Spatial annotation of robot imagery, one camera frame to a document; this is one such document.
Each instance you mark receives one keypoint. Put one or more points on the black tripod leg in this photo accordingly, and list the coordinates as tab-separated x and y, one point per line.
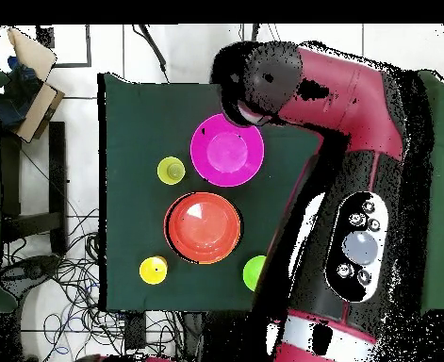
254	32
153	47

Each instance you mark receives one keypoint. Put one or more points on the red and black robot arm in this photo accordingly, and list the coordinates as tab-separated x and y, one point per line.
338	94

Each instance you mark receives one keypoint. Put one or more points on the small green plastic bowl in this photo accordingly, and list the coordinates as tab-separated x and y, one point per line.
252	273

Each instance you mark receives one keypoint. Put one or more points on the cardboard box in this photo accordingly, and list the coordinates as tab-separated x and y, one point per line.
33	52

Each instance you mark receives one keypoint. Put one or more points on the dark green tablecloth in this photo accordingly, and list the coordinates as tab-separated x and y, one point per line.
150	113

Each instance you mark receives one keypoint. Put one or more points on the orange-yellow plastic cup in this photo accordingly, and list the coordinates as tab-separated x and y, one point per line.
151	271

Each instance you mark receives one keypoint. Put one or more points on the pale yellow plastic cup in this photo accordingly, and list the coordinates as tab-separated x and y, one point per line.
171	170

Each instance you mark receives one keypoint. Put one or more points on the black chair base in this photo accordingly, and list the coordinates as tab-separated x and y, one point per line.
33	269

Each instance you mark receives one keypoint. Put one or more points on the dark blue cloth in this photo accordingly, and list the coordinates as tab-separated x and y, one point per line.
16	98

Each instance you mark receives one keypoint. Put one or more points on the pink plastic bowl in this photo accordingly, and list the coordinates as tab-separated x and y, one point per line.
227	151

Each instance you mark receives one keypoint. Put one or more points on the black metal frame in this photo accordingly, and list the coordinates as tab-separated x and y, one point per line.
46	37

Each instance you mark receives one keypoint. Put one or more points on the black stool frame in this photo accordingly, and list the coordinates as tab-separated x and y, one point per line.
57	169

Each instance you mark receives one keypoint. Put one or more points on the black power adapter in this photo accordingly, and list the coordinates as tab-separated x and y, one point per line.
135	332

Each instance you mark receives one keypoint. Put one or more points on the red plastic bowl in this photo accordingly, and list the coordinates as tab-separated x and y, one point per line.
202	233

